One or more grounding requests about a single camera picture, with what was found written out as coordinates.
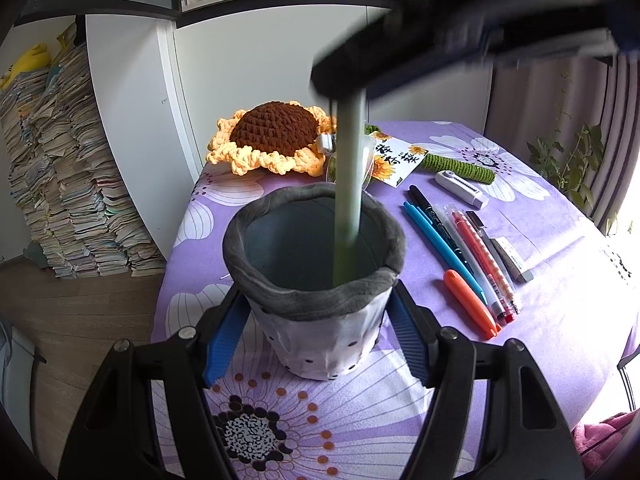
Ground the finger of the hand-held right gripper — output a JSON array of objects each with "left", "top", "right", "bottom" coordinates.
[{"left": 310, "top": 9, "right": 493, "bottom": 100}]

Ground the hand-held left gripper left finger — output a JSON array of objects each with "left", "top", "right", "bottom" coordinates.
[{"left": 57, "top": 285, "right": 251, "bottom": 480}]

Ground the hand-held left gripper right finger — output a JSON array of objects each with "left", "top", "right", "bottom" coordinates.
[{"left": 387, "top": 282, "right": 586, "bottom": 480}]

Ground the orange marker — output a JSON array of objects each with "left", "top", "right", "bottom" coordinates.
[{"left": 444, "top": 270, "right": 502, "bottom": 340}]

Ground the clear pen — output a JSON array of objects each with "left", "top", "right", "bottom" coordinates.
[{"left": 432, "top": 203, "right": 503, "bottom": 328}]

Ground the grey fabric pen holder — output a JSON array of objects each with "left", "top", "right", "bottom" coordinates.
[{"left": 222, "top": 182, "right": 407, "bottom": 383}]

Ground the blue pen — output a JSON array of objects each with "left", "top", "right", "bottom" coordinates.
[{"left": 402, "top": 201, "right": 488, "bottom": 306}]

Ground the pale green pen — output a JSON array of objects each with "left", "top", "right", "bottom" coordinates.
[{"left": 330, "top": 92, "right": 369, "bottom": 286}]

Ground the black pen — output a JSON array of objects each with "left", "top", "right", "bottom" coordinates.
[{"left": 407, "top": 185, "right": 475, "bottom": 275}]

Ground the sunflower print card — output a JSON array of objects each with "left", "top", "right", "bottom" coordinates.
[{"left": 367, "top": 132, "right": 430, "bottom": 188}]

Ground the crochet sunflower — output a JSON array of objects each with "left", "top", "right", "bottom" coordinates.
[{"left": 206, "top": 101, "right": 496, "bottom": 183}]

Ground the white eraser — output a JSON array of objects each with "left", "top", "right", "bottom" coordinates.
[{"left": 489, "top": 237, "right": 534, "bottom": 284}]

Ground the purple floral tablecloth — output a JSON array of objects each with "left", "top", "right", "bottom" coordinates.
[{"left": 150, "top": 121, "right": 640, "bottom": 480}]

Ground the white utility knife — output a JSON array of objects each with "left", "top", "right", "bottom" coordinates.
[{"left": 434, "top": 170, "right": 490, "bottom": 210}]

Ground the green leafy plant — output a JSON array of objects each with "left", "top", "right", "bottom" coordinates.
[{"left": 527, "top": 67, "right": 621, "bottom": 236}]

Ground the striped curtain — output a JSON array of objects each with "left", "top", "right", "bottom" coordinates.
[{"left": 582, "top": 50, "right": 640, "bottom": 231}]

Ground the tall stack of books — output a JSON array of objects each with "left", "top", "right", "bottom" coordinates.
[{"left": 0, "top": 42, "right": 168, "bottom": 281}]

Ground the pink cloth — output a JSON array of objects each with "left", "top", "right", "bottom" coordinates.
[{"left": 572, "top": 412, "right": 637, "bottom": 477}]

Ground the white cabinet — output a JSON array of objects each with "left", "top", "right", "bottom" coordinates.
[{"left": 85, "top": 0, "right": 496, "bottom": 261}]

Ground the yellow plush toy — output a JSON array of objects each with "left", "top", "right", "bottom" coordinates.
[{"left": 0, "top": 42, "right": 53, "bottom": 91}]

